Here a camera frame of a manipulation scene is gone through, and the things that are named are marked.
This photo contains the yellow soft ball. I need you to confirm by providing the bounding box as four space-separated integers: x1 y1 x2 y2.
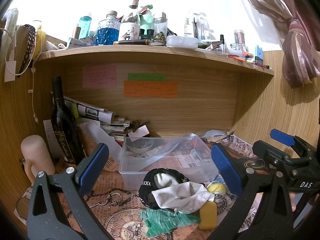
207 181 227 196

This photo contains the yellow sponge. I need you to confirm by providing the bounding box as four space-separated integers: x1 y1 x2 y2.
199 202 217 230

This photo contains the clear plastic storage box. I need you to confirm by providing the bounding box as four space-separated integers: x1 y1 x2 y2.
119 136 219 190

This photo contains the black fabric cap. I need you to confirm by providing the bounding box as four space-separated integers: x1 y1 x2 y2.
138 168 189 210

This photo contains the green knitted cloth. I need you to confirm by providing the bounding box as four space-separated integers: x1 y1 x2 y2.
140 208 200 238

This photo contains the white cloth pouch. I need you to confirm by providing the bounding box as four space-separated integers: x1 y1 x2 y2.
151 181 215 214

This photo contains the person's right hand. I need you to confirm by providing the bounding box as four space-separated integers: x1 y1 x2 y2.
289 192 296 212

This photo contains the beige ceramic mug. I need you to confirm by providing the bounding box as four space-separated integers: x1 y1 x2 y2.
21 135 55 185

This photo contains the vintage newspaper print mat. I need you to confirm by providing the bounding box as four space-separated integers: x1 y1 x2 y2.
13 129 271 240

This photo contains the dark wine bottle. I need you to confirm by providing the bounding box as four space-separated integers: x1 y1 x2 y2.
51 76 86 167

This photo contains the stack of newspapers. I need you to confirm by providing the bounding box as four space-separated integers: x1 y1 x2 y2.
51 92 152 143

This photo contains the blue stamp block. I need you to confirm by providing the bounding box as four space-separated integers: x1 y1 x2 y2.
254 46 264 65

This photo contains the pink sticky note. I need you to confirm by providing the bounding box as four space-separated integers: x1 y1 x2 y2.
82 64 117 89

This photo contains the green sticky note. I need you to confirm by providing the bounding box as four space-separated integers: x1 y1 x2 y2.
127 73 167 81

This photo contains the orange sticky note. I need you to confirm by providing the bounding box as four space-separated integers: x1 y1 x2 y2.
124 81 177 98

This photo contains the white hanging tag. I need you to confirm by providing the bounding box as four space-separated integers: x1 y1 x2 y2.
4 61 16 82

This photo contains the pink satin curtain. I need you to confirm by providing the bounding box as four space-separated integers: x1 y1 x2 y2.
248 0 319 88

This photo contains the clear plastic lidded container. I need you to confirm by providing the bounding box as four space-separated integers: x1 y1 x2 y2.
166 35 198 49

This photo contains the wooden shelf board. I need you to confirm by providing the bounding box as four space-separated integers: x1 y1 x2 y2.
39 45 274 76

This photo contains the blue crystal glass bottle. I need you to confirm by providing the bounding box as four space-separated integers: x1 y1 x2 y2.
95 10 120 45

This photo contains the teal plastic bottle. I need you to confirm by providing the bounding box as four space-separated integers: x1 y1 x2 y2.
79 16 92 39

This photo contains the white labelled bottle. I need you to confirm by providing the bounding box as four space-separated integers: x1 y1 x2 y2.
118 0 140 41

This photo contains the mint green bottle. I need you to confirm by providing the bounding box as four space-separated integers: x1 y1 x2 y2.
139 4 154 36

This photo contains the black white beaded chain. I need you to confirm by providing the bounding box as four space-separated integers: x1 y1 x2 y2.
213 193 237 215

